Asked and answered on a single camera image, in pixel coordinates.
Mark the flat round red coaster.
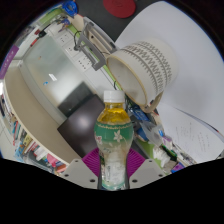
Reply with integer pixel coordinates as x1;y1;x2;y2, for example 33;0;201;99
102;0;137;19

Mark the small blue device box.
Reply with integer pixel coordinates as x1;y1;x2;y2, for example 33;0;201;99
128;103;151;124

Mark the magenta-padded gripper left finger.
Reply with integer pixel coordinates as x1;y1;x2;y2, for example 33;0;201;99
61;148;102;190

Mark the cream patterned mug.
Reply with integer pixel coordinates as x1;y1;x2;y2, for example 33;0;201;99
105;39;179;114

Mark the white wall socket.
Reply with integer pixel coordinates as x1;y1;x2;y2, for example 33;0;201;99
65;43;81;57
57;31;73;44
76;54;93;70

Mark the white paper with writing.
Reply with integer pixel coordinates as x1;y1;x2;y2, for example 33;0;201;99
156;103;224;165

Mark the black desk mat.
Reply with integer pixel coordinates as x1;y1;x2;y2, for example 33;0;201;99
76;0;161;38

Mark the green-labelled clear drink bottle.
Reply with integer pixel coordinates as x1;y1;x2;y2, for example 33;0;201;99
93;89;135;192

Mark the black computer monitor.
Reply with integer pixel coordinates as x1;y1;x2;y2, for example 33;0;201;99
57;94;106;159

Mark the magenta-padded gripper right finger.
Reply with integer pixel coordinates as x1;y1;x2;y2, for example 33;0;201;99
127;148;167;190

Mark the large blank white paper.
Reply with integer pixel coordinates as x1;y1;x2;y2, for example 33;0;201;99
114;1;224;134

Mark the grey metal laptop stand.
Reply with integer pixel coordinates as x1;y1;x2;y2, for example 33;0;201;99
73;21;118;72

